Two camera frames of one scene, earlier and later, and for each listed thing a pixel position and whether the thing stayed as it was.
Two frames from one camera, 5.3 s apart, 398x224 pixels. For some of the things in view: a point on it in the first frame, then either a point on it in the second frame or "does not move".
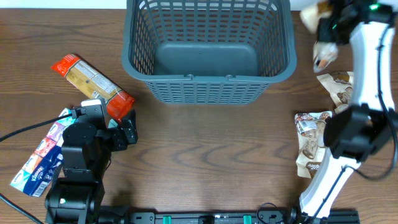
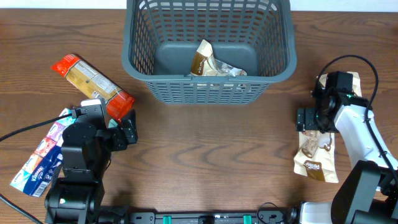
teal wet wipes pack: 112,124 does not move
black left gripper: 119,142 does not move
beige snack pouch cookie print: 310,132 does not move
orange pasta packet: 96,84 does not move
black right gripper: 323,32 -> 305,115
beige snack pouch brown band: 324,53 -> 204,64
